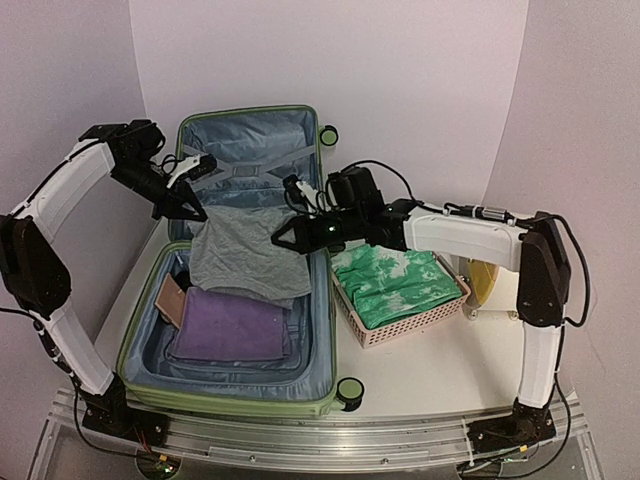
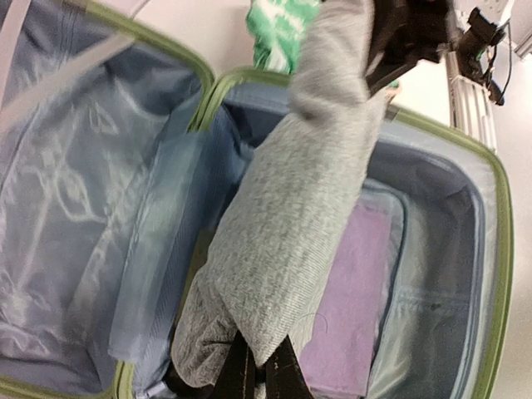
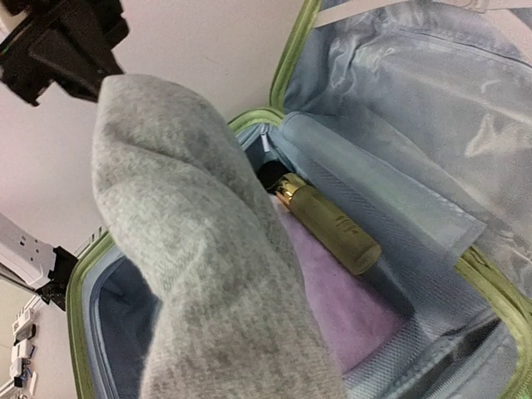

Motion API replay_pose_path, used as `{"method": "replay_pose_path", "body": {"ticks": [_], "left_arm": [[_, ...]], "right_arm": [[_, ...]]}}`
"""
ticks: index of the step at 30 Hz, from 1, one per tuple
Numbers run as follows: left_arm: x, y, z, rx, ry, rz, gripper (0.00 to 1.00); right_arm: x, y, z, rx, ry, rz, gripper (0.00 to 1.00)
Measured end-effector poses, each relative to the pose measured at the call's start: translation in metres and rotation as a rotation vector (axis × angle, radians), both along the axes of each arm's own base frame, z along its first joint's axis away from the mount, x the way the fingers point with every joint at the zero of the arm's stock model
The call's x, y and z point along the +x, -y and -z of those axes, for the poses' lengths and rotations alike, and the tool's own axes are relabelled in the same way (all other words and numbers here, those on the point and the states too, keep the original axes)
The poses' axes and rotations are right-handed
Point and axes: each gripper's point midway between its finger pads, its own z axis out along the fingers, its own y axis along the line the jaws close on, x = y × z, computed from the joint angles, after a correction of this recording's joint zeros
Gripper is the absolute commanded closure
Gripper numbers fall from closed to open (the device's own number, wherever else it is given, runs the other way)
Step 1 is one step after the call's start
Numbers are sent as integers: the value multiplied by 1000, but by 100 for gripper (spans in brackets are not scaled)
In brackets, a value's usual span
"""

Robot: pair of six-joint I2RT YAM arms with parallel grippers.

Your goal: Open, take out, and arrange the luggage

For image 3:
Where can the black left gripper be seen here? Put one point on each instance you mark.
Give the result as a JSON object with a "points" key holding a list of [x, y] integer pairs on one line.
{"points": [[69, 43]]}

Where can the translucent green bottle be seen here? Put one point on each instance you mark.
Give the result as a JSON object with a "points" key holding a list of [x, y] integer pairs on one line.
{"points": [[353, 248]]}

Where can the grey garment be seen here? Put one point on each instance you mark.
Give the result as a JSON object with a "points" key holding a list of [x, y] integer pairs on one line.
{"points": [[182, 202]]}

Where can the green hard-shell suitcase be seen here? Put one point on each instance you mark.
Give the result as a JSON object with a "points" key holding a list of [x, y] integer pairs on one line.
{"points": [[414, 118]]}

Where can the purple garment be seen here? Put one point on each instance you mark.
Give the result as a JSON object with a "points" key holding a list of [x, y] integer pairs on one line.
{"points": [[354, 320]]}

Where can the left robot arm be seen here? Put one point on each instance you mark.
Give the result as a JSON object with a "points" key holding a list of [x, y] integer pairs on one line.
{"points": [[33, 265]]}

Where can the white wall device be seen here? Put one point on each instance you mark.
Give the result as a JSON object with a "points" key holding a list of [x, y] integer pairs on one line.
{"points": [[24, 333]]}

